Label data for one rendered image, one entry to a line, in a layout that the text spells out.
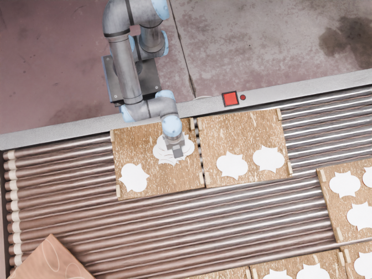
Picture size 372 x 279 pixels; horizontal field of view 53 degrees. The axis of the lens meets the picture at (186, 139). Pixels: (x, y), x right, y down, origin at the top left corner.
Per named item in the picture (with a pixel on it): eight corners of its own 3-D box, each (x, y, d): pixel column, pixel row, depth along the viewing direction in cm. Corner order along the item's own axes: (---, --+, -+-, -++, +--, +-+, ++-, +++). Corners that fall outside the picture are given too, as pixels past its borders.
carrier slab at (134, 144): (110, 130, 183) (110, 129, 182) (192, 118, 185) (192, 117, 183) (118, 201, 174) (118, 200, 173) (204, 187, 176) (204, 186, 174)
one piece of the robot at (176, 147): (167, 154, 153) (169, 162, 169) (188, 148, 154) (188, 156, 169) (159, 128, 156) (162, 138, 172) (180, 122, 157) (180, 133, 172)
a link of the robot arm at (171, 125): (179, 110, 144) (184, 131, 142) (179, 119, 155) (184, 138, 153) (159, 115, 144) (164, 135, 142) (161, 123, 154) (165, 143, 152)
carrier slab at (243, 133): (196, 118, 185) (196, 117, 183) (277, 108, 186) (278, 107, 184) (206, 188, 176) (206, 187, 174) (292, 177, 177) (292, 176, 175)
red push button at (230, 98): (223, 95, 188) (223, 94, 187) (234, 93, 189) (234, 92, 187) (225, 106, 187) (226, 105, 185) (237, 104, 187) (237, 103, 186)
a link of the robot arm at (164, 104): (145, 92, 148) (151, 118, 145) (172, 87, 149) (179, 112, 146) (147, 99, 155) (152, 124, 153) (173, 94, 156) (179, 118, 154)
